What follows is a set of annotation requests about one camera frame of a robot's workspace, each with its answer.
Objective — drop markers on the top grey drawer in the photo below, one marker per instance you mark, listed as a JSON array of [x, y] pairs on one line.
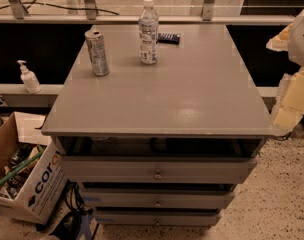
[[157, 170]]

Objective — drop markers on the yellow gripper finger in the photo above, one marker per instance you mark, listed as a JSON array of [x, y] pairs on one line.
[[280, 41], [289, 108]]

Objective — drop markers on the middle grey drawer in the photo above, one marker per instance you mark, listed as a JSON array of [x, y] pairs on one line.
[[148, 198]]

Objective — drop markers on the clear plastic water bottle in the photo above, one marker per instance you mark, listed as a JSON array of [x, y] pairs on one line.
[[148, 33]]

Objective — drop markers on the grey drawer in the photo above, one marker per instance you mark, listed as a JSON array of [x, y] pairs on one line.
[[148, 198], [157, 218], [157, 170]]

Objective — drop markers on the grey drawer cabinet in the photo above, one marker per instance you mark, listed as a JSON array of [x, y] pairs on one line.
[[197, 101]]

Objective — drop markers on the white pump dispenser bottle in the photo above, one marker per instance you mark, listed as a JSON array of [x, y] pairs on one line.
[[29, 78]]

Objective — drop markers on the bottom grey drawer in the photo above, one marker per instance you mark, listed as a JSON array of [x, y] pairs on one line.
[[157, 218]]

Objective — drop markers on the cardboard box with print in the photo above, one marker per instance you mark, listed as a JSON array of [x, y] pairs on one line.
[[37, 196]]

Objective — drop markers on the black shoe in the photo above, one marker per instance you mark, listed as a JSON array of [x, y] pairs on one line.
[[69, 227]]

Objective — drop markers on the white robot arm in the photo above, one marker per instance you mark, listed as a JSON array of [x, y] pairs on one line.
[[296, 43]]

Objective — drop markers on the silver drink can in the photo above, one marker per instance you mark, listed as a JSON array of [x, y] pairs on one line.
[[97, 54]]

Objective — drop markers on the green stick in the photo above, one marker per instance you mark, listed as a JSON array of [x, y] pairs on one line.
[[20, 167]]

